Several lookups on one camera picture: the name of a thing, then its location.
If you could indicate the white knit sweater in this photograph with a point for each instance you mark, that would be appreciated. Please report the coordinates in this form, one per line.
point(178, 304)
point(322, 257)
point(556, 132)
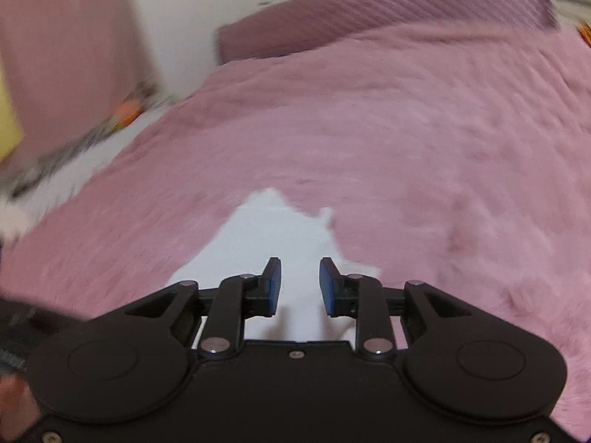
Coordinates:
point(272, 235)

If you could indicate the pink curtain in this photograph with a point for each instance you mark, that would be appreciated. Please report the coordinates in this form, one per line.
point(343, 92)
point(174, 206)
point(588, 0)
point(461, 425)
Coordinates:
point(69, 46)

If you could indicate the yellow cloth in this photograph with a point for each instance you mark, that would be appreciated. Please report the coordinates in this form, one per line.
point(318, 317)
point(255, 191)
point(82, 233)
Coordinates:
point(8, 124)

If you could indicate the mauve quilted pillow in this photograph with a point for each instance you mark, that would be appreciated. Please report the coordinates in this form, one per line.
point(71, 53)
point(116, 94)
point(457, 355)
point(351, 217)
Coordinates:
point(392, 4)

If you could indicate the person's left forearm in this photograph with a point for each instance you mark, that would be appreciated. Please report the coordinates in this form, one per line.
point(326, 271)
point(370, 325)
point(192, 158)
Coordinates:
point(14, 401)

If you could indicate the pink fluffy blanket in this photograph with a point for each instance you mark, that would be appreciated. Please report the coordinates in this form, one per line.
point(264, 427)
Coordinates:
point(369, 124)

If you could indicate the printed white bedsheet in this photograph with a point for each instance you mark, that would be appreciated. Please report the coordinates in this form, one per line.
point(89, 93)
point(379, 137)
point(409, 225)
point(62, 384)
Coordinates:
point(69, 157)

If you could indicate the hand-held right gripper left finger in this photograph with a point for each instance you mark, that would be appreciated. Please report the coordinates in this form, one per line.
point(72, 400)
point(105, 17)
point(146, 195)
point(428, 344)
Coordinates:
point(274, 286)

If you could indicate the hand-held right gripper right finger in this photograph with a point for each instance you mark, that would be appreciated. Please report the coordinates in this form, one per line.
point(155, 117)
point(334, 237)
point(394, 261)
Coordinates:
point(327, 286)

